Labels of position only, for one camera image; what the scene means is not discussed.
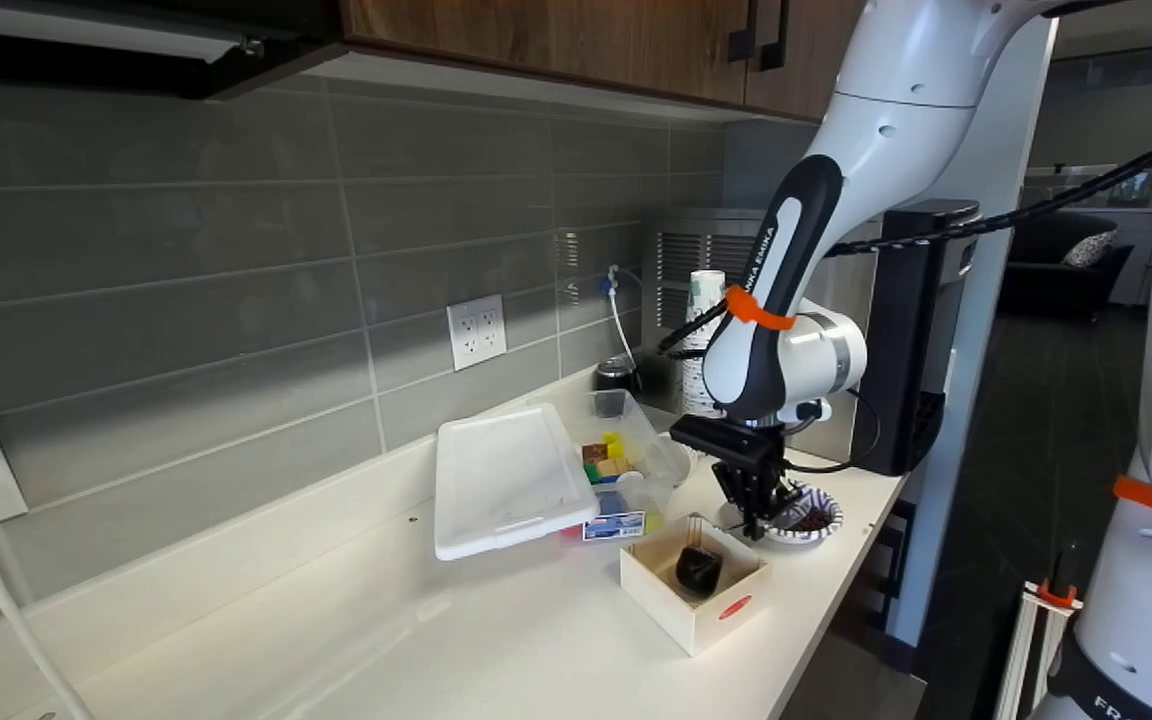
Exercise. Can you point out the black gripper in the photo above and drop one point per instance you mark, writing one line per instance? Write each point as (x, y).
(748, 464)

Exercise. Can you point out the patterned paper bowl with coffee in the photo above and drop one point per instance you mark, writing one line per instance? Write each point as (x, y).
(807, 527)

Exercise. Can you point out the black round object in box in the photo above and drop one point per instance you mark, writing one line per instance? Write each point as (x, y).
(699, 569)

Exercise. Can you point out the small wooden box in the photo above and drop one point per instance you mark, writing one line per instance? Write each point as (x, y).
(686, 619)

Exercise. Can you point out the clear plastic container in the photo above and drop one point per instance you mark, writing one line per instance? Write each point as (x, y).
(657, 464)

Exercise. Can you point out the blue white packet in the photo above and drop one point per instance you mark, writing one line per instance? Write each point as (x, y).
(614, 523)

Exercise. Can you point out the colourful blocks in container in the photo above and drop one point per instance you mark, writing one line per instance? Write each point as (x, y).
(607, 458)

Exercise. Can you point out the left paper cup stack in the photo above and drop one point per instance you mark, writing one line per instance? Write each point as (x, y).
(707, 285)

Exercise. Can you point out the white plastic tray lid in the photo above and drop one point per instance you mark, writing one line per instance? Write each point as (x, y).
(504, 483)

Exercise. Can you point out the white stand with orange band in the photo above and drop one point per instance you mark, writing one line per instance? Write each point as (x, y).
(1039, 634)

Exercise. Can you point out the black coffee machine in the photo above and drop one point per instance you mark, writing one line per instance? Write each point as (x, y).
(898, 409)

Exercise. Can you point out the dark sofa with cushion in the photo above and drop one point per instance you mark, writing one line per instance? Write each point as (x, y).
(1061, 265)

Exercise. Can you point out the wooden upper cabinet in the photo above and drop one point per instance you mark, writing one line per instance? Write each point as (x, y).
(747, 53)

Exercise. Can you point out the white wall outlet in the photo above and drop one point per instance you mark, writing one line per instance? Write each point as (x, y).
(479, 331)

